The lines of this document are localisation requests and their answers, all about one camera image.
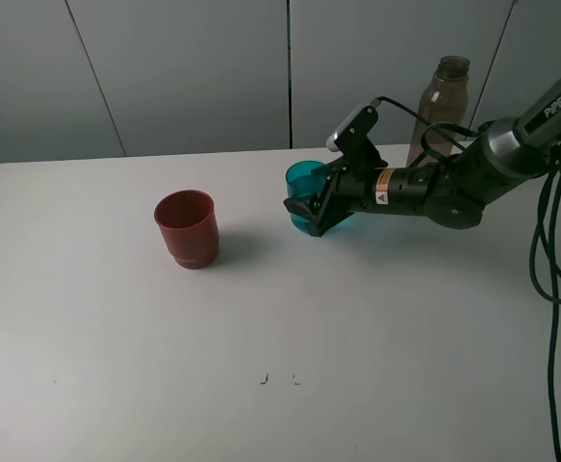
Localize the teal transparent plastic cup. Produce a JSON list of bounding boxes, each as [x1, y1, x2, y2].
[[285, 161, 324, 235]]

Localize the red plastic cup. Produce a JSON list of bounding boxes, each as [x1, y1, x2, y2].
[[154, 190, 219, 270]]

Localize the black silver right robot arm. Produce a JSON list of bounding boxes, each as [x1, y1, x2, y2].
[[284, 78, 561, 237]]

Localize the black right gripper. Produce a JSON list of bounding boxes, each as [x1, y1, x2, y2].
[[283, 156, 391, 237]]

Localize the smoky transparent plastic bottle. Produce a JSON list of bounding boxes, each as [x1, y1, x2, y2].
[[406, 56, 470, 166]]

